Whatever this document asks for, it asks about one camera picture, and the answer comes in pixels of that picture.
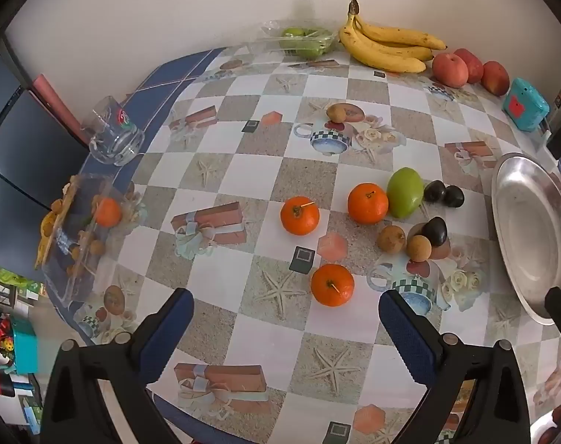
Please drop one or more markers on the longan bunch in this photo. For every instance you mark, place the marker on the longan bunch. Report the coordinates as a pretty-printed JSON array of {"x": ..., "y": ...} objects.
[{"x": 95, "y": 246}]

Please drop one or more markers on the yellow item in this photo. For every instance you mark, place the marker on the yellow item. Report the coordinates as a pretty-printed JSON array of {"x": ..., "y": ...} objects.
[{"x": 47, "y": 236}]

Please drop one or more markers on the yellow banana bunch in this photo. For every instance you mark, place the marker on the yellow banana bunch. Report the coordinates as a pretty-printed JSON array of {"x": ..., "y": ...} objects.
[{"x": 377, "y": 53}]

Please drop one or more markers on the large green mango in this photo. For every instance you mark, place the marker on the large green mango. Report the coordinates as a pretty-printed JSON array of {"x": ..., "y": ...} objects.
[{"x": 404, "y": 193}]

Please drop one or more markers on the clear plastic box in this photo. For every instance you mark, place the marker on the clear plastic box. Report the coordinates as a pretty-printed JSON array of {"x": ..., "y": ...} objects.
[{"x": 77, "y": 268}]

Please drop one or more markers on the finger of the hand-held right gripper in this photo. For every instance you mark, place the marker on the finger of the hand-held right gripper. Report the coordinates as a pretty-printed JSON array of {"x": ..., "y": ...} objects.
[{"x": 560, "y": 307}]

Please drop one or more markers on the teal toy bin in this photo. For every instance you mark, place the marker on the teal toy bin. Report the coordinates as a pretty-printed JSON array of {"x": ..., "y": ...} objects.
[{"x": 26, "y": 347}]

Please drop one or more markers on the checkered printed tablecloth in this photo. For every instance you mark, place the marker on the checkered printed tablecloth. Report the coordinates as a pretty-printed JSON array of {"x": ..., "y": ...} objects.
[{"x": 262, "y": 148}]

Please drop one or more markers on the black power adapter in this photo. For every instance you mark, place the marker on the black power adapter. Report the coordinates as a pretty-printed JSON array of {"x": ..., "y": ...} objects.
[{"x": 560, "y": 141}]

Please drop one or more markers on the brown longan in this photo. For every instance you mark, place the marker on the brown longan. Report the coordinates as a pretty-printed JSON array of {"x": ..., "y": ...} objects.
[
  {"x": 391, "y": 239},
  {"x": 419, "y": 247},
  {"x": 336, "y": 112}
]

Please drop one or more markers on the clear plastic clamshell container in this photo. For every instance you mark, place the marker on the clear plastic clamshell container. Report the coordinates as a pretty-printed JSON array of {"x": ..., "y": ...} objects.
[{"x": 271, "y": 32}]

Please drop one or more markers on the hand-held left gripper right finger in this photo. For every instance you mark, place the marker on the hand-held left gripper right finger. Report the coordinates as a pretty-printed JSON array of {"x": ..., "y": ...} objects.
[{"x": 407, "y": 333}]

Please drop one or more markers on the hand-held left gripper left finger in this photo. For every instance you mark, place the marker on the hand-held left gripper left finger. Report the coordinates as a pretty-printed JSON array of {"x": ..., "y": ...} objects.
[{"x": 169, "y": 333}]

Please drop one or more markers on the round metal plate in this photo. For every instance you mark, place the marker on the round metal plate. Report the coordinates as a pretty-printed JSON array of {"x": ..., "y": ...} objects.
[{"x": 525, "y": 231}]

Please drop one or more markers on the clear glass mug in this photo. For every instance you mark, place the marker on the clear glass mug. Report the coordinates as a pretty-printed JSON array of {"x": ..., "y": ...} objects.
[{"x": 116, "y": 134}]

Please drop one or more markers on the teal plastic box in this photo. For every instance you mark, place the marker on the teal plastic box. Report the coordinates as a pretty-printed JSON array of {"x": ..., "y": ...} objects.
[{"x": 524, "y": 104}]

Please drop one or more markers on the pale red apple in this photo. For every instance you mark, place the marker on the pale red apple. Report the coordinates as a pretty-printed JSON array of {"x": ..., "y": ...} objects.
[{"x": 450, "y": 70}]

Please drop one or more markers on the pink rolled mat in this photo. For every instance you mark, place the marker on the pink rolled mat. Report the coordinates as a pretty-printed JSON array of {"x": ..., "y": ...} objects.
[{"x": 54, "y": 101}]

